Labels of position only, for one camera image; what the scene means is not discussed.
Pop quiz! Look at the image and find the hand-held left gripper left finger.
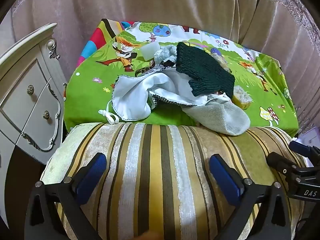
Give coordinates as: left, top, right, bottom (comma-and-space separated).
25, 152, 108, 240

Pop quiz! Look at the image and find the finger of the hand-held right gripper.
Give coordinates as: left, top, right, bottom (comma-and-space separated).
289, 140, 320, 167
266, 152, 304, 180

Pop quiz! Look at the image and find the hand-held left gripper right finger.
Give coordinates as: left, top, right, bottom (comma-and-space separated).
209, 154, 293, 240

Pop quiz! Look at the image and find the purple storage box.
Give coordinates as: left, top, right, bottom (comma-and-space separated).
298, 132, 320, 148

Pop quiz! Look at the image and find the grey herringbone cloth bag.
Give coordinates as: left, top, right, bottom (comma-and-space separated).
181, 94, 251, 136

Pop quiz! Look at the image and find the yellow sponge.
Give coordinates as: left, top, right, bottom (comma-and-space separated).
231, 85, 252, 109

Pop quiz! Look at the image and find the white foam block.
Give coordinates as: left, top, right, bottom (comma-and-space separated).
141, 42, 162, 61

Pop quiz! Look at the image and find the striped velvet cushion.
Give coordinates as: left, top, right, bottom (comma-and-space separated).
40, 122, 308, 240

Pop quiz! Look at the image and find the green cartoon printed blanket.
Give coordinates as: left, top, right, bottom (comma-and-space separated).
63, 19, 300, 137

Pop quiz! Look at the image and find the dark green knit garment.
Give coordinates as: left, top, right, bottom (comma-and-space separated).
176, 42, 235, 97

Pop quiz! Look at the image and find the leopard print cloth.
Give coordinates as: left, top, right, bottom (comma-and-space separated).
135, 60, 155, 77

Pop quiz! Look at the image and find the purple patterned knit hat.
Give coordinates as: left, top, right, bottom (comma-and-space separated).
210, 47, 232, 72

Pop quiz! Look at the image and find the white ornate cabinet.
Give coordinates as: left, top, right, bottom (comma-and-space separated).
0, 23, 67, 228

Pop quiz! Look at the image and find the light blue towel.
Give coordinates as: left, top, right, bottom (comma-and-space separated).
154, 44, 178, 64

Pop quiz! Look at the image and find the beige curtain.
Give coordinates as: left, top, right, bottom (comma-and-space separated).
0, 0, 320, 140

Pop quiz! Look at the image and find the white houndstooth drawstring bag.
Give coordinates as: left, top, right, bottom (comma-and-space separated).
98, 64, 213, 125

